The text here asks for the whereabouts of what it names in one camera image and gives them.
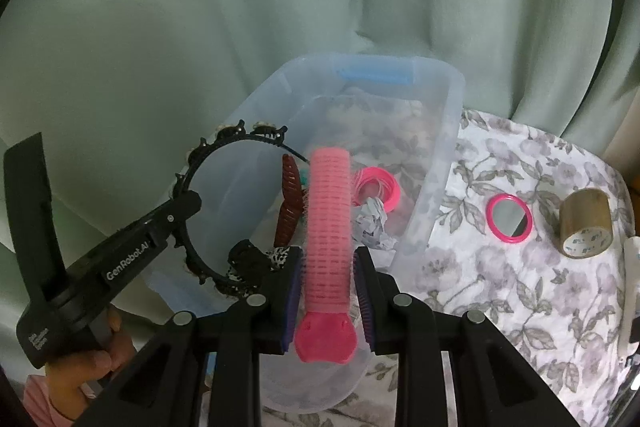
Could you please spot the brown packing tape roll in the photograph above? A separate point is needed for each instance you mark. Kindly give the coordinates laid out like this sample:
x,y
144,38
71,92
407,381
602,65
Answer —
x,y
585,222

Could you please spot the person's left hand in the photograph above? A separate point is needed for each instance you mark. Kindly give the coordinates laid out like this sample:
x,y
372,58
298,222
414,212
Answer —
x,y
85,372

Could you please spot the black flower headband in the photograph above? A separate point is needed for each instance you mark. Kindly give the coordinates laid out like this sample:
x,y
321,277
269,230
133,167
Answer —
x,y
190,167

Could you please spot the black toy car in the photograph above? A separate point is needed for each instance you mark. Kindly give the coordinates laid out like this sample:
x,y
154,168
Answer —
x,y
250,259

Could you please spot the pale green curtain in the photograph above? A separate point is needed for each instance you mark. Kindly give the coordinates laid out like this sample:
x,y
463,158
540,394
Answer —
x,y
200,7

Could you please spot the floral printed blanket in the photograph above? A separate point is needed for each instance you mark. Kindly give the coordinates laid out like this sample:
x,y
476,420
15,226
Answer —
x,y
500,307

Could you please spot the leopard print scrunchie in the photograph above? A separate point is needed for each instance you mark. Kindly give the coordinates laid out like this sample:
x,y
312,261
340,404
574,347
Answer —
x,y
280,259

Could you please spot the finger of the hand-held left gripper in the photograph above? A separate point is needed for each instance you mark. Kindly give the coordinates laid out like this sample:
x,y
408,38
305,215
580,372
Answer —
x,y
135,247
35,217

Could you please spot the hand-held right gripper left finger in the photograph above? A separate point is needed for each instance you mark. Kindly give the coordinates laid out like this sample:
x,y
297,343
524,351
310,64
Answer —
x,y
292,302

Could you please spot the person's left forearm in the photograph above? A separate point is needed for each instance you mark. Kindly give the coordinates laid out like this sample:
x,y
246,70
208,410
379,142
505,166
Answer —
x,y
42,399

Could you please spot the brown hair claw clip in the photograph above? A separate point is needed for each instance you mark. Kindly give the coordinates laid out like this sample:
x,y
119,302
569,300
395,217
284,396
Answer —
x,y
290,202

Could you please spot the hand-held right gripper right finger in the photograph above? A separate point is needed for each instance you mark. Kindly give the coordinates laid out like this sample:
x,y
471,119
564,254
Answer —
x,y
364,302

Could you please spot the white paper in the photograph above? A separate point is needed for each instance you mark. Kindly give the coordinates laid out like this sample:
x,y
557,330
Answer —
x,y
375,227

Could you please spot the pink hair roller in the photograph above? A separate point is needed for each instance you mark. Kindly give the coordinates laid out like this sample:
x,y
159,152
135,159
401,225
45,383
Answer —
x,y
327,232

